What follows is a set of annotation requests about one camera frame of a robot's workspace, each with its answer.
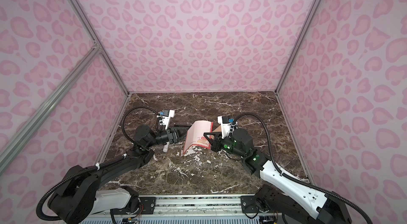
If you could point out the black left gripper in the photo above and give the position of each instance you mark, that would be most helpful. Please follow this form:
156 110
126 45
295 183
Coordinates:
171 134

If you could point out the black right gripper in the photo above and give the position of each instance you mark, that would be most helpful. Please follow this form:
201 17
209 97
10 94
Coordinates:
215 144

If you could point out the pink red-bordered letter card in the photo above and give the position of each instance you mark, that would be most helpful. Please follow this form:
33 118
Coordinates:
195 134

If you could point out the peach paper envelope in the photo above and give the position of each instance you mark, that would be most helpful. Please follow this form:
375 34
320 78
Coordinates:
218 129

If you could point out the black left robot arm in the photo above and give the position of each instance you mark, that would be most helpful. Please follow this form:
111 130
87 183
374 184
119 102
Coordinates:
78 194

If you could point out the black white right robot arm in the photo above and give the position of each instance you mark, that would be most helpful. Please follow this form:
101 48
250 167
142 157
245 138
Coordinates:
286 179

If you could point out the white glue stick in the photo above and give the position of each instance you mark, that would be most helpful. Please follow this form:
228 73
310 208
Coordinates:
166 147

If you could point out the left diagonal aluminium strut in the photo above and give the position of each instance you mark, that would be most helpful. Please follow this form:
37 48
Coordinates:
28 129

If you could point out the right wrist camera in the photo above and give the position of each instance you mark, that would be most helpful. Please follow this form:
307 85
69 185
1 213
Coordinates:
227 125

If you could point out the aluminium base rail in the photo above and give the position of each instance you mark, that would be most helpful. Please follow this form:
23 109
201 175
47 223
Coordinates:
193 209

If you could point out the right corner aluminium post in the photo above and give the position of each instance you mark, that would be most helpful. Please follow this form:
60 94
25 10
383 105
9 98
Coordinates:
310 16

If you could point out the corner aluminium post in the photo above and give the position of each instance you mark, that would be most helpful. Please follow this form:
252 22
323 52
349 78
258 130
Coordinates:
310 16
90 30

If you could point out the left corner aluminium post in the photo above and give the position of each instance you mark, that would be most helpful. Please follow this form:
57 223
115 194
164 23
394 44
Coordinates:
90 30

